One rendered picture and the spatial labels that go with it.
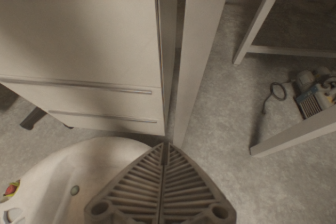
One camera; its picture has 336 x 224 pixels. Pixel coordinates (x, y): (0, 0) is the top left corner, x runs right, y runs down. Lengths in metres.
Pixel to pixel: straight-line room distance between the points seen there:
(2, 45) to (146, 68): 0.30
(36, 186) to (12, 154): 0.68
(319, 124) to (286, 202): 0.51
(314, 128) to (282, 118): 0.58
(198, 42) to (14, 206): 0.63
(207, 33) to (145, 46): 0.11
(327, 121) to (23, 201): 0.92
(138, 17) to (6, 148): 1.19
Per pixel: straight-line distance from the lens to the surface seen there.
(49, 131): 1.18
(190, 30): 0.24
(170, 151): 0.16
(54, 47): 0.38
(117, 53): 0.31
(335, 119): 0.61
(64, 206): 0.62
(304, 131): 0.67
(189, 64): 0.28
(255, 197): 0.94
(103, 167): 0.57
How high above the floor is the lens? 0.83
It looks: 60 degrees down
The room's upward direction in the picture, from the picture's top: straight up
